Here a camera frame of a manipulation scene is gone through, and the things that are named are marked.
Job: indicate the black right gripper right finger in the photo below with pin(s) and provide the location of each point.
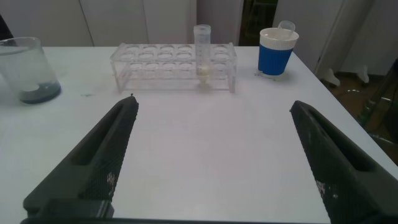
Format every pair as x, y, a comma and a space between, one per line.
348, 174

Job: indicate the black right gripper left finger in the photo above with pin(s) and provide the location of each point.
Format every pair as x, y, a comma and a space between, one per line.
93, 161

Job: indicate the clear plastic test tube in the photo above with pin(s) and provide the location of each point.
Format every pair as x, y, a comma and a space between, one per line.
287, 26

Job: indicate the clear glass beaker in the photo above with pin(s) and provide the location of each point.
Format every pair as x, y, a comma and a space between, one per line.
34, 93

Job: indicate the clear acrylic test tube rack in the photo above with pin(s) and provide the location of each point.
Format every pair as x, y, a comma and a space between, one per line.
161, 81

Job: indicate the yellow liquid test tube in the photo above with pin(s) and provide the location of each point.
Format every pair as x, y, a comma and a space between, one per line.
202, 46

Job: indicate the blue white paper cup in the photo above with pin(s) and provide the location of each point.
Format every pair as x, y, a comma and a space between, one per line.
275, 62

